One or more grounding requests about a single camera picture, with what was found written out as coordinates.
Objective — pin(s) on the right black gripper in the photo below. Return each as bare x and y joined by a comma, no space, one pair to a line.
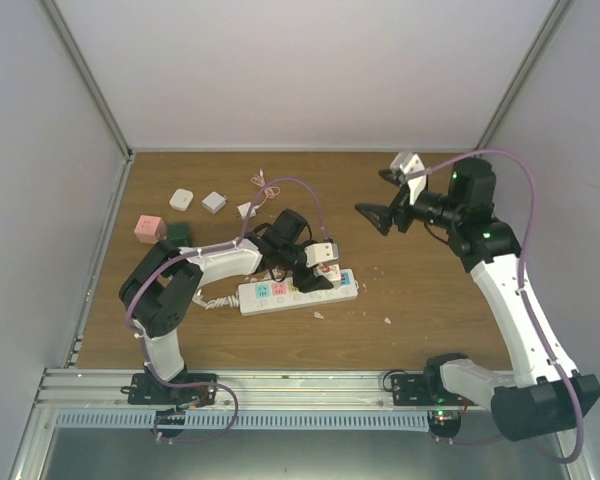
385,214

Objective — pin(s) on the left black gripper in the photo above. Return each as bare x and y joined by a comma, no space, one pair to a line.
321,280

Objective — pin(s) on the white cube adapter red print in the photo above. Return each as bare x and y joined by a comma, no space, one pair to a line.
330,272

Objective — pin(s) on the white power strip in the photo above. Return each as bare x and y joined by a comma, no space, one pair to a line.
268,296

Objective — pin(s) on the white usb charger plug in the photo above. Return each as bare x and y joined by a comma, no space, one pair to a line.
247,210

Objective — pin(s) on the white plug adapter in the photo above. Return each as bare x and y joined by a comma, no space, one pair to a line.
214,202

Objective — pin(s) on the green dragon cube adapter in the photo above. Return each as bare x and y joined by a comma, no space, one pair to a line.
179,234

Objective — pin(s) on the white rounded square adapter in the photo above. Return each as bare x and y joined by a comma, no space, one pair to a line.
181,199

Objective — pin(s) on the pink cube socket adapter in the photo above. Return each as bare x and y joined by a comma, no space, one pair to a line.
150,229

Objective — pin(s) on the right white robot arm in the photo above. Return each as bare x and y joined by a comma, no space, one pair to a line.
545,393

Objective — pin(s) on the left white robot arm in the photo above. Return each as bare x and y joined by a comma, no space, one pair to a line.
158,293

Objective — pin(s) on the white paper scrap pile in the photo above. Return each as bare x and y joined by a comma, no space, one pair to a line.
320,315

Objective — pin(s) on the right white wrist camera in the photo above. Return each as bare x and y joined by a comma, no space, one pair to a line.
409,169

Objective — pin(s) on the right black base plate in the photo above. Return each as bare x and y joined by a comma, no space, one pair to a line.
410,390

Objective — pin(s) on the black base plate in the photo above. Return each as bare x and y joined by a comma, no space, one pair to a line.
410,390
144,389

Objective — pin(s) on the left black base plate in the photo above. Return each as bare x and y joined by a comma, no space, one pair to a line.
144,389

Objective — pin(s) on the right aluminium frame post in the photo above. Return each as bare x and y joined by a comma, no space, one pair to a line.
551,23

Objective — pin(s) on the aluminium frame post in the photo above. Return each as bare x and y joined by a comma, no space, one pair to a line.
62,29
551,23

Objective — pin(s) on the aluminium front rail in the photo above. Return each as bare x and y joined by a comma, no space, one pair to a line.
321,390

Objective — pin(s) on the grey slotted cable duct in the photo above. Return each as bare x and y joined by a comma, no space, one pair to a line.
248,420

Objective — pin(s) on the left aluminium frame post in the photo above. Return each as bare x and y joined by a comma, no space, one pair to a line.
62,29

